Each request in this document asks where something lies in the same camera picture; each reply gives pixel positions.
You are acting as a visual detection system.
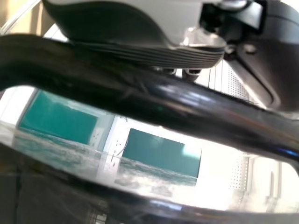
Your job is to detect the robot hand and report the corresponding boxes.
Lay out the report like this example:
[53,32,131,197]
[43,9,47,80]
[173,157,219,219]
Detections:
[42,0,299,113]

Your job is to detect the perforated white cable duct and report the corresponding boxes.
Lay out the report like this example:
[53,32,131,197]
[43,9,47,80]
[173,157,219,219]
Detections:
[209,61,259,105]

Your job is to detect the white socket strip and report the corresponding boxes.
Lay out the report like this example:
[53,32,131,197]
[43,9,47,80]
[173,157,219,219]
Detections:
[89,126,105,151]

